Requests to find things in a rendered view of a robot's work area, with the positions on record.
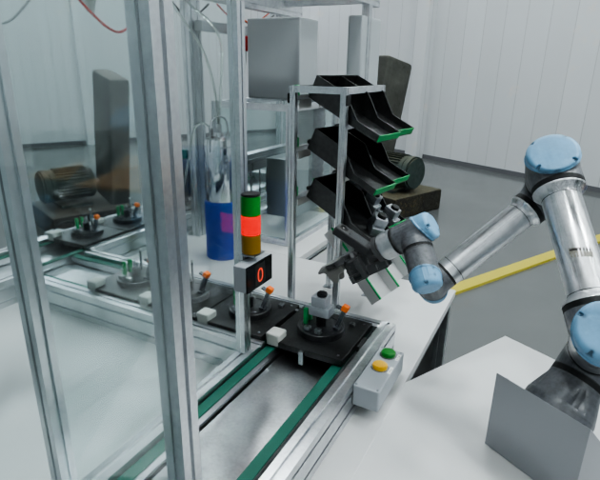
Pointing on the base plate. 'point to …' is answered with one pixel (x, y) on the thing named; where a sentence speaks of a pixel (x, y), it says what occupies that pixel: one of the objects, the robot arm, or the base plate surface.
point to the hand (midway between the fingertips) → (321, 269)
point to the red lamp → (250, 226)
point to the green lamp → (250, 207)
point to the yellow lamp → (250, 245)
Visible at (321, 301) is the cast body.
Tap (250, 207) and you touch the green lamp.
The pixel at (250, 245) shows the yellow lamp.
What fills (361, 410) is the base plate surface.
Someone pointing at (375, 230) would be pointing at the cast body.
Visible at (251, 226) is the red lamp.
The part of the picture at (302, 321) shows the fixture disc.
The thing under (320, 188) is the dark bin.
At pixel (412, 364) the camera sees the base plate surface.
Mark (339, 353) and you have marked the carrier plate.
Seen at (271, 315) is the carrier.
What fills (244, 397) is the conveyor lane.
